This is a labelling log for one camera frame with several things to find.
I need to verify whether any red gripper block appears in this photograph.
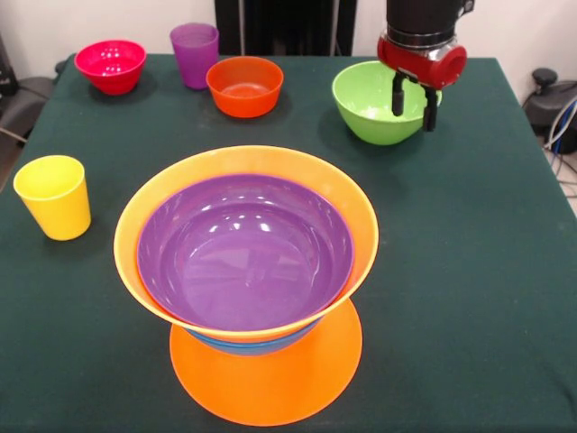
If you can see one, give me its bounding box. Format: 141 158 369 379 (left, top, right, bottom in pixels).
376 35 469 133

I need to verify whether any green bowl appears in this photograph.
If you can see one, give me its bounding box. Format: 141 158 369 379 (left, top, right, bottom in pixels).
332 60 443 146

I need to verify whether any large orange bowl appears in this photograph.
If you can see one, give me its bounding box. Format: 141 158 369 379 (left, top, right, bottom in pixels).
113 144 380 344
169 297 363 428

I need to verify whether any wide purple bowl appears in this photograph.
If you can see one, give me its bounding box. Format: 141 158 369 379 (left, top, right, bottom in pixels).
136 173 356 333

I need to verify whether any opaque blue bowl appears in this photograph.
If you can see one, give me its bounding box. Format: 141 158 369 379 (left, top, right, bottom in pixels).
187 318 324 357

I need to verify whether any small red-orange bowl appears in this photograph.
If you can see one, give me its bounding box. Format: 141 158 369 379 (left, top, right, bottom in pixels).
206 56 285 119

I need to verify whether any dark green tablecloth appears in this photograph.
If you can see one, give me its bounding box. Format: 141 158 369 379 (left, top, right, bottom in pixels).
0 52 577 433

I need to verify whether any purple cup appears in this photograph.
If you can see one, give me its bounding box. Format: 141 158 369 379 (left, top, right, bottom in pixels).
169 23 220 90

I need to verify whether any pink bowl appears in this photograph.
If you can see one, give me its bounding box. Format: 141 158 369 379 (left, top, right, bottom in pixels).
73 39 148 97

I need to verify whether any yellow cup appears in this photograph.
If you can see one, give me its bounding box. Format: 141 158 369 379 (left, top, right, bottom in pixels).
13 154 92 242

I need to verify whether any bundle of floor cables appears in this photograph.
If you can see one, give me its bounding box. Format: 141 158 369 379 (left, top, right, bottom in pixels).
543 99 577 186

